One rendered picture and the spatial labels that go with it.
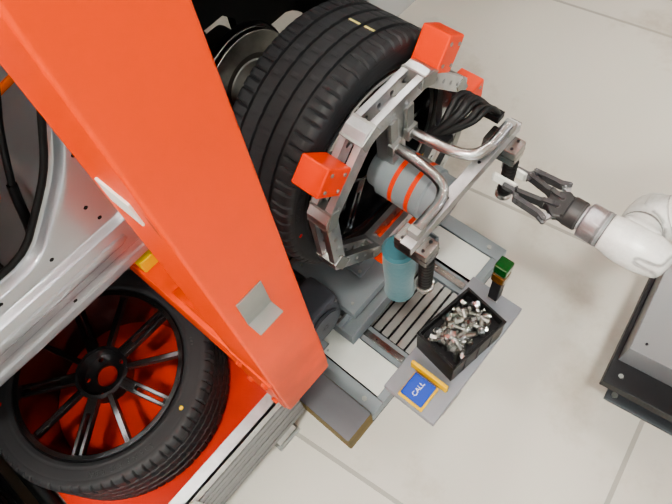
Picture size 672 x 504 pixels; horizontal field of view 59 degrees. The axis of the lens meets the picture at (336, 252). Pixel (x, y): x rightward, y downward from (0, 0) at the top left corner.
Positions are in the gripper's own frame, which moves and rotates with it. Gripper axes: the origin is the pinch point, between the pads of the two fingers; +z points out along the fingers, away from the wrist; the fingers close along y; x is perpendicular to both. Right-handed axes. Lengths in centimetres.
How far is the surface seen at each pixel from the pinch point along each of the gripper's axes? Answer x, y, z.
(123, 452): -33, -113, 40
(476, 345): -30.4, -31.0, -15.5
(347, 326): -68, -40, 27
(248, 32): 18, -13, 75
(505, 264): -17.0, -12.6, -10.2
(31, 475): -33, -133, 55
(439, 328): -26.1, -34.7, -5.7
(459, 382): -38, -40, -17
